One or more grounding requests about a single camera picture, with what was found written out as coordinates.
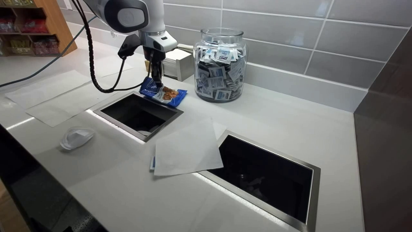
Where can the small white box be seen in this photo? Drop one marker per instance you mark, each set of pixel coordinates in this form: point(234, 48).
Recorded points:
point(180, 64)

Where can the steel-framed bin opening with waste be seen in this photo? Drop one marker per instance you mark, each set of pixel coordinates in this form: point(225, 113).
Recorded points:
point(137, 115)

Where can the steel-framed empty bin opening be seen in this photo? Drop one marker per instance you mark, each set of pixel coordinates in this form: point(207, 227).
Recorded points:
point(261, 175)

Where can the glass jar of sachets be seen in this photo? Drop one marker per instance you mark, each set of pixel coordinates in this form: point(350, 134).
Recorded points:
point(219, 68)

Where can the wooden snack shelf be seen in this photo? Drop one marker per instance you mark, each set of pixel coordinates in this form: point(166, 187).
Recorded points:
point(39, 26)

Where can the white paper sheet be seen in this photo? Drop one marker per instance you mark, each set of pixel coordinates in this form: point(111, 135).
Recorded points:
point(187, 149)

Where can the dark brown cabinet panel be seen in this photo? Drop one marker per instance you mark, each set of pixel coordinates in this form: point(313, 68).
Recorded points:
point(386, 142)

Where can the white plastic lid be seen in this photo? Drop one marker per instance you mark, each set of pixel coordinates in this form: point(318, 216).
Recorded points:
point(76, 139)

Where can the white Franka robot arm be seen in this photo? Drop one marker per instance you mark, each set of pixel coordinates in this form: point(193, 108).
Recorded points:
point(129, 14)

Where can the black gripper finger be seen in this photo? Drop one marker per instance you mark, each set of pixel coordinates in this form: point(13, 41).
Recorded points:
point(160, 72)
point(153, 75)

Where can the blue and white pretzel packet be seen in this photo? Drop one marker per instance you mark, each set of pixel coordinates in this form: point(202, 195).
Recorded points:
point(169, 97)

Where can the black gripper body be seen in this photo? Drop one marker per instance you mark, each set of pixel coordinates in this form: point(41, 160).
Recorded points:
point(155, 54)

